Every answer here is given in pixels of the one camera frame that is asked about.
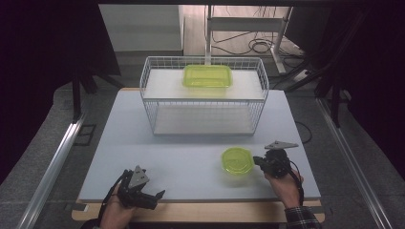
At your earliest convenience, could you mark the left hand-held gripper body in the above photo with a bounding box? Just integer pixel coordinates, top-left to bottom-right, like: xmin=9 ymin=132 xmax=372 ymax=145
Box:
xmin=117 ymin=164 xmax=151 ymax=208

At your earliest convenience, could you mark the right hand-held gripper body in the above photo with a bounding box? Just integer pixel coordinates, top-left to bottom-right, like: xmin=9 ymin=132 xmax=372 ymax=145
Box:
xmin=261 ymin=140 xmax=300 ymax=179

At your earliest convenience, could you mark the round green plastic container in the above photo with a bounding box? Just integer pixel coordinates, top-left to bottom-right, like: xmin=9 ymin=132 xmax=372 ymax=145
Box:
xmin=221 ymin=146 xmax=256 ymax=177

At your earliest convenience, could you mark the white wire shelf rack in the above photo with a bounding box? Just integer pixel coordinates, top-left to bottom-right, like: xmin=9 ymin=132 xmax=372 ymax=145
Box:
xmin=139 ymin=55 xmax=270 ymax=137

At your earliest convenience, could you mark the rectangular green plastic container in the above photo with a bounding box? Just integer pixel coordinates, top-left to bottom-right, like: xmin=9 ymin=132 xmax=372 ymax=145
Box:
xmin=181 ymin=64 xmax=233 ymax=90

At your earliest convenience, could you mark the person's right hand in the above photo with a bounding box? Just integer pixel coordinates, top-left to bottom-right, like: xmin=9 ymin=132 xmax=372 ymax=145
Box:
xmin=263 ymin=167 xmax=305 ymax=210

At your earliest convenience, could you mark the person's left hand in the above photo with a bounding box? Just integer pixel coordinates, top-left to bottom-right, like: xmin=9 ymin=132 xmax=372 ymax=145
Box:
xmin=99 ymin=184 xmax=139 ymax=229

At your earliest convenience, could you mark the black metal stand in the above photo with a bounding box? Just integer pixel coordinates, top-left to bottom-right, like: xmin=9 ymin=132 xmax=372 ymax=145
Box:
xmin=284 ymin=9 xmax=371 ymax=129
xmin=70 ymin=68 xmax=126 ymax=124

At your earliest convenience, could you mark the white power strip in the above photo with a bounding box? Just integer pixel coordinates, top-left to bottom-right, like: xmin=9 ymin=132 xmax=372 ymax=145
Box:
xmin=291 ymin=69 xmax=312 ymax=84

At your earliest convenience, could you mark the dark curtain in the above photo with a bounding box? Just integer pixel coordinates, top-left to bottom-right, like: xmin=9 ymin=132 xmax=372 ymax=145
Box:
xmin=285 ymin=4 xmax=405 ymax=182
xmin=0 ymin=0 xmax=122 ymax=185

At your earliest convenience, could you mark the white cabinet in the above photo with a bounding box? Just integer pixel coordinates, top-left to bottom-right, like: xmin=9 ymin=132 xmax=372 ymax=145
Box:
xmin=97 ymin=4 xmax=186 ymax=57

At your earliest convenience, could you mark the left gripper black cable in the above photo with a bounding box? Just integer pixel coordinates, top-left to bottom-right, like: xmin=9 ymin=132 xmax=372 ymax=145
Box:
xmin=96 ymin=169 xmax=131 ymax=221

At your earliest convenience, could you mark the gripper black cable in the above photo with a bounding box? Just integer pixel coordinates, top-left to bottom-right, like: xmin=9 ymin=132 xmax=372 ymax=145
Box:
xmin=96 ymin=169 xmax=131 ymax=221
xmin=287 ymin=159 xmax=306 ymax=207

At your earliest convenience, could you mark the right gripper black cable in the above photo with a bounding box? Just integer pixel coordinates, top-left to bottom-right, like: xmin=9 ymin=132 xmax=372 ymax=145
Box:
xmin=287 ymin=159 xmax=306 ymax=207

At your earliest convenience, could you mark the thin black floor cable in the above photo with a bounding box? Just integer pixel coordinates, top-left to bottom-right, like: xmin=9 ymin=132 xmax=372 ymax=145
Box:
xmin=294 ymin=119 xmax=313 ymax=145

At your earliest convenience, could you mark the aluminium rail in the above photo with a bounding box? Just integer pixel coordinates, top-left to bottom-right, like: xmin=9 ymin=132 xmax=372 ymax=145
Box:
xmin=315 ymin=96 xmax=394 ymax=229
xmin=16 ymin=114 xmax=87 ymax=229

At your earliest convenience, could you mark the bundle of black floor cables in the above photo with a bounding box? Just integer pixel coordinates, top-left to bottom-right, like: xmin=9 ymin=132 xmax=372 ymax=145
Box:
xmin=211 ymin=31 xmax=305 ymax=60

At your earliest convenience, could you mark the white metal desk frame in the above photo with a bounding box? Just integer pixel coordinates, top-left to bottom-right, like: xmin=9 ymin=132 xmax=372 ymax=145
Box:
xmin=204 ymin=5 xmax=294 ymax=75

